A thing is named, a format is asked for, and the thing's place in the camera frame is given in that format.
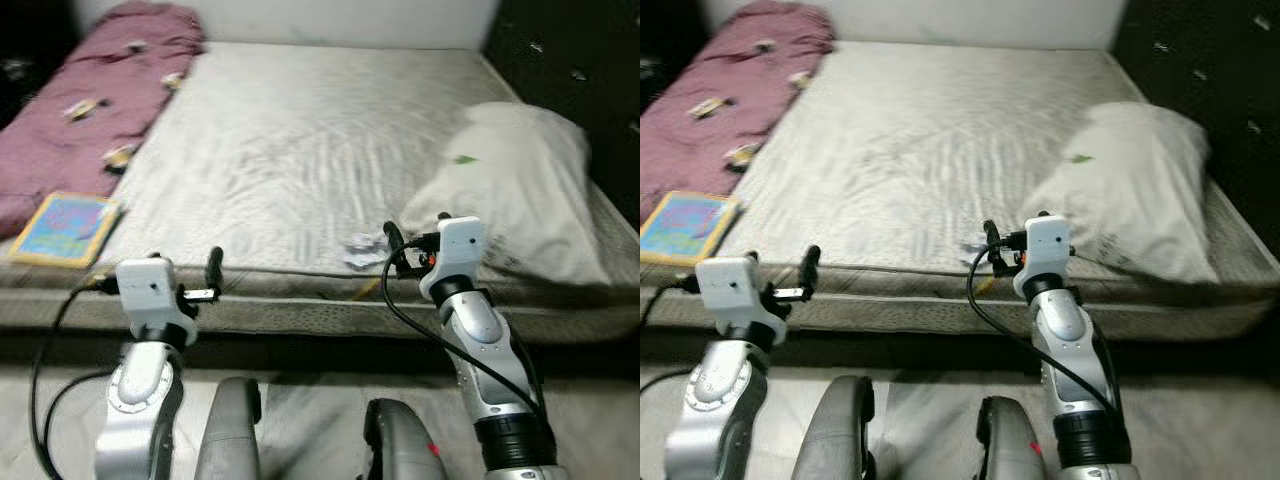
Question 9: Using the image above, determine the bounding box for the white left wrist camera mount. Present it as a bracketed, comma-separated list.
[115, 256, 199, 346]
[694, 255, 786, 346]

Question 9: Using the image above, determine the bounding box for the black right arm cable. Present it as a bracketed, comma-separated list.
[378, 232, 549, 421]
[965, 240, 1121, 416]

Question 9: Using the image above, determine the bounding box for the grey robot leg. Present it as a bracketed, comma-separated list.
[790, 375, 878, 480]
[193, 376, 264, 480]
[362, 398, 446, 480]
[975, 396, 1051, 480]

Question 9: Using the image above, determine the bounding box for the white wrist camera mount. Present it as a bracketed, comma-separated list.
[115, 256, 199, 346]
[1012, 213, 1074, 301]
[694, 255, 786, 346]
[418, 214, 486, 303]

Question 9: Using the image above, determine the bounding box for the white pillow with green leaf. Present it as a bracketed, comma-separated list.
[1020, 100, 1221, 286]
[400, 100, 613, 288]

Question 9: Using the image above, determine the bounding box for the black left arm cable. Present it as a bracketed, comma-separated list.
[28, 272, 123, 480]
[640, 270, 701, 401]

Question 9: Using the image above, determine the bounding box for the white quilted mattress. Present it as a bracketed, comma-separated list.
[0, 42, 641, 341]
[640, 40, 1280, 341]

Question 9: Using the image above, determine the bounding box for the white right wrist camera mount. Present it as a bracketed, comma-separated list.
[418, 214, 486, 303]
[1012, 213, 1074, 301]

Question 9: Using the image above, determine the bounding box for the grey right robot leg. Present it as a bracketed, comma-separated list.
[362, 398, 446, 480]
[975, 396, 1051, 480]

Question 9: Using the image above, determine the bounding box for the pink printed blanket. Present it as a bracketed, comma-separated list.
[640, 0, 836, 236]
[0, 0, 206, 241]

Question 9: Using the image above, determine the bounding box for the colourful yellow-edged book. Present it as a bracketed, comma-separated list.
[8, 190, 123, 269]
[640, 190, 743, 267]

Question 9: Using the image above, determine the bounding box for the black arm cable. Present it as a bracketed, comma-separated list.
[378, 232, 549, 421]
[640, 270, 701, 401]
[28, 272, 123, 480]
[965, 240, 1121, 416]

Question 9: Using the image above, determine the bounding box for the grey left robot leg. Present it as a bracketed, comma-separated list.
[193, 376, 264, 480]
[790, 375, 878, 480]

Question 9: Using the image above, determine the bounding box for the black tufted headboard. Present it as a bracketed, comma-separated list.
[1110, 0, 1280, 226]
[483, 0, 641, 226]

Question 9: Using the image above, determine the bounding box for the white paper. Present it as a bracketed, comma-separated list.
[342, 232, 393, 269]

